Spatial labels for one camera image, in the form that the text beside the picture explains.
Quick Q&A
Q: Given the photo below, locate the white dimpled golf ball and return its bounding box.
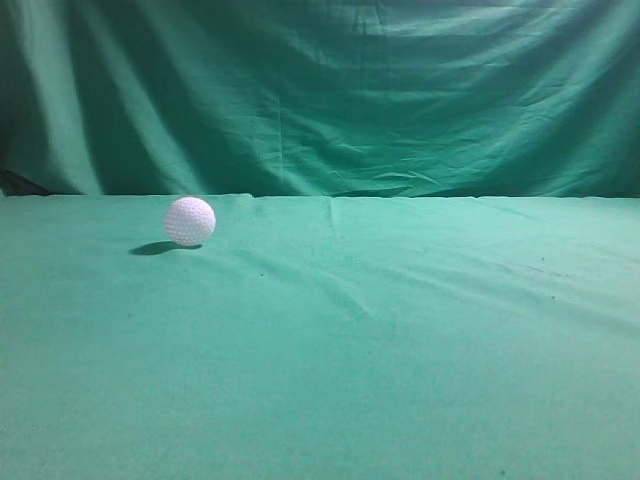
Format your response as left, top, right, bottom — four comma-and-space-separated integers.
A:
164, 196, 216, 247

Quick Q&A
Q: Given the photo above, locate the green table cloth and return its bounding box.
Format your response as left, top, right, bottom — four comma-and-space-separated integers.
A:
1, 195, 639, 479

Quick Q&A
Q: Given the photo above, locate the green backdrop cloth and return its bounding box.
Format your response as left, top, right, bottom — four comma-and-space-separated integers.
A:
1, 1, 639, 198

